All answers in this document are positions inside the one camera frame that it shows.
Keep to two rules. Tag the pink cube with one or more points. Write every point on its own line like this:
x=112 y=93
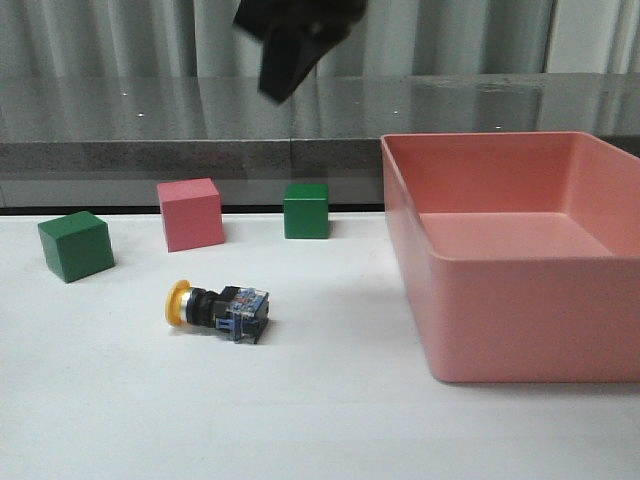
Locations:
x=191 y=214

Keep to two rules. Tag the pink plastic bin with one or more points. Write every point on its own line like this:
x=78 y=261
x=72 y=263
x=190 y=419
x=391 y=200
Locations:
x=519 y=253

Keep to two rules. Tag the dark grey glossy counter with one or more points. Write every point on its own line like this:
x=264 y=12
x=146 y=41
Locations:
x=106 y=143

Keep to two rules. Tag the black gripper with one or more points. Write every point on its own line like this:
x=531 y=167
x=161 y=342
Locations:
x=296 y=35

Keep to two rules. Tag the green cube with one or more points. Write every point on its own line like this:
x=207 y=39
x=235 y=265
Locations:
x=76 y=245
x=306 y=211

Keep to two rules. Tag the right green cube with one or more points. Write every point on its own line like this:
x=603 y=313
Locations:
x=306 y=211

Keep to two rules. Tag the left green cube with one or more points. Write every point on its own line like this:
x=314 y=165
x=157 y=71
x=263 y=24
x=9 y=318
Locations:
x=76 y=245

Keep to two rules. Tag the yellow push button switch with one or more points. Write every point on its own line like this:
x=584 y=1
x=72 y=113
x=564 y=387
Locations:
x=241 y=312

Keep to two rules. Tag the grey curtain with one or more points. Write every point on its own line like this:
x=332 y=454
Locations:
x=197 y=38

